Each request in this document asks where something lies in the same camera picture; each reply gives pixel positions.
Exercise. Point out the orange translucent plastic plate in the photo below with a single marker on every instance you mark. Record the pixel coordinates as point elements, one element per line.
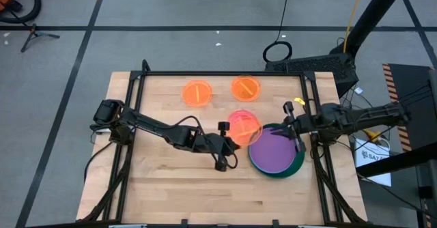
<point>251,137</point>
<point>197,93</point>
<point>246,88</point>

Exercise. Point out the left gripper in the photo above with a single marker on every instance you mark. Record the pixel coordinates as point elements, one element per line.
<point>213,143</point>

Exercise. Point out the yellow tag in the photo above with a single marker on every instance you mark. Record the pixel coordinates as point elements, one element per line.
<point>299,101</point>

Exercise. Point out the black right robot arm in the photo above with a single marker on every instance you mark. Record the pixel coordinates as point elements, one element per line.
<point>368,115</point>

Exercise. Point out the small white tag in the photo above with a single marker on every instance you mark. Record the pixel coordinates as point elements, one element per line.
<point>358,90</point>

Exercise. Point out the black camera stand pole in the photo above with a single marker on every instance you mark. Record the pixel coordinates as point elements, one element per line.
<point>372,16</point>

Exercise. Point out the large green plastic plate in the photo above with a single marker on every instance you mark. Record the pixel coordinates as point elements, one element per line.
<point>297,164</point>

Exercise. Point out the white paper sign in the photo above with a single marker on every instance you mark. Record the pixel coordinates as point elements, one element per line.
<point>373,159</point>

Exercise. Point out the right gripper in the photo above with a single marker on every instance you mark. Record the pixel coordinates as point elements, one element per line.
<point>305,125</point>

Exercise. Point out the pink translucent plastic plate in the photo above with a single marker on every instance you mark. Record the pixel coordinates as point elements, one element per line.
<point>235,117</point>

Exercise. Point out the large purple plastic plate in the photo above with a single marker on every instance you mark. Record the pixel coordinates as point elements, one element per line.
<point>273,153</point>

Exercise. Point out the black hazard-striped floor mat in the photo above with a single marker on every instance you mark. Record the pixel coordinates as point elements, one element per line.
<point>409,95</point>

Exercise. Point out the black aluminium table frame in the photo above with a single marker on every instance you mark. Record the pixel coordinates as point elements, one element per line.
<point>222,73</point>

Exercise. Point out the black metal beam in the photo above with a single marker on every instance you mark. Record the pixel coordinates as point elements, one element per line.
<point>396,161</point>

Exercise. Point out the silver aluminium bracket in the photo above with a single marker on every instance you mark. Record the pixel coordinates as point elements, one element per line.
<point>128,226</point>
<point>317,226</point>

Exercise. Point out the grey metal post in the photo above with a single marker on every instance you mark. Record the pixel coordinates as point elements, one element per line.
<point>433,118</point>

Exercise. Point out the black tripod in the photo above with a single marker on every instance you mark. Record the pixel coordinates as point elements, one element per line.
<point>33,33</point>

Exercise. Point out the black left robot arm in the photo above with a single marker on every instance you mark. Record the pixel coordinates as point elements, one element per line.
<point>150,124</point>

